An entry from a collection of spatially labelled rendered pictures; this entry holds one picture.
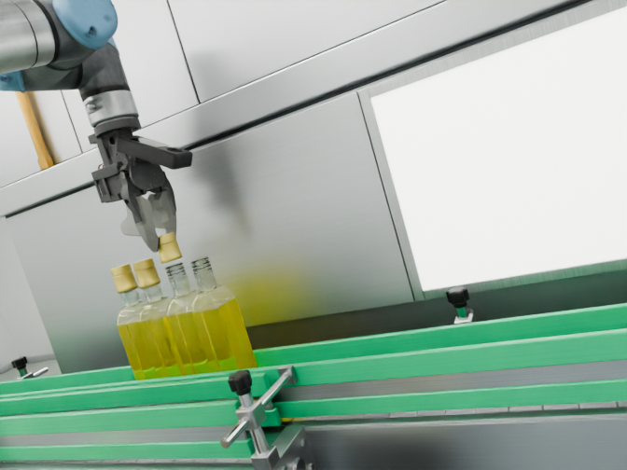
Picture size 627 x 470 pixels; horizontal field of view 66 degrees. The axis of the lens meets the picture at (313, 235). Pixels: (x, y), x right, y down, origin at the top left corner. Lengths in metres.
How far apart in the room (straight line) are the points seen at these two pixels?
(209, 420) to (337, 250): 0.32
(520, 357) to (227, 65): 0.65
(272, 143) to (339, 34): 0.20
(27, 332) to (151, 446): 6.34
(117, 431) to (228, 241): 0.35
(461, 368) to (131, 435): 0.49
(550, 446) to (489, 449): 0.07
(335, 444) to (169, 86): 0.68
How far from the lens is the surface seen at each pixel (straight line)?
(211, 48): 0.92
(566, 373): 0.64
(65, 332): 1.33
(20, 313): 7.07
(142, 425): 0.79
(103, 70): 0.84
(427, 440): 0.68
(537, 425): 0.65
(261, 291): 0.89
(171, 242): 0.81
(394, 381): 0.67
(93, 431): 0.88
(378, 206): 0.76
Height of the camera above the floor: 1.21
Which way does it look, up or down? 6 degrees down
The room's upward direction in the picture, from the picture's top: 16 degrees counter-clockwise
